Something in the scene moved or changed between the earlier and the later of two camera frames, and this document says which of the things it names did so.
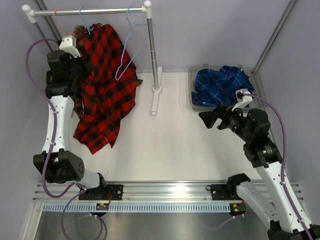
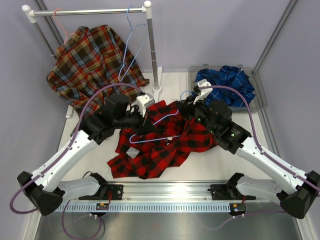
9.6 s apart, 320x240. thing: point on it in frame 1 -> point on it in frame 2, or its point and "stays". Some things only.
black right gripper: [209, 118] -> [186, 107]
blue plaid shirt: [214, 87] stays
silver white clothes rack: [29, 15] stays
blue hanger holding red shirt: [89, 30] -> [157, 139]
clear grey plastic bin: [258, 101] stays
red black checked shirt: [109, 93] -> [166, 138]
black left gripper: [87, 66] -> [144, 126]
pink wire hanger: [54, 13] stays
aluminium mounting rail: [157, 191] stays
